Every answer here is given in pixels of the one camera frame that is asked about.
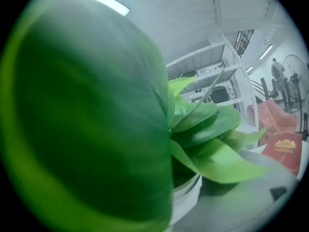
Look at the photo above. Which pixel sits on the green potted plant white pot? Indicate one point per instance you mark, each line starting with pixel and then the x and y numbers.
pixel 84 117

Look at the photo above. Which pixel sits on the white metal shelf rack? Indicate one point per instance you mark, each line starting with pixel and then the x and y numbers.
pixel 193 62

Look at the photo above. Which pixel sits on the red hardcover book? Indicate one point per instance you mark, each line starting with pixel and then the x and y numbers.
pixel 285 156

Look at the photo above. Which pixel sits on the pink fabric armchair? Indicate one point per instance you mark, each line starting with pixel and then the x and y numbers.
pixel 272 120

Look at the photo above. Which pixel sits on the row of boxy shelf cases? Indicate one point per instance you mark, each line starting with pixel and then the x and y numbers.
pixel 218 94

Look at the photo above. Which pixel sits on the black standing fan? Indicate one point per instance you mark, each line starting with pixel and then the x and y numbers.
pixel 295 77

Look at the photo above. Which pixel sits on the dark staircase with railing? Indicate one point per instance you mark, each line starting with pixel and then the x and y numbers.
pixel 243 42

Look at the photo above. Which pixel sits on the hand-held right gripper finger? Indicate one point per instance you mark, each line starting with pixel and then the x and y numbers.
pixel 241 207

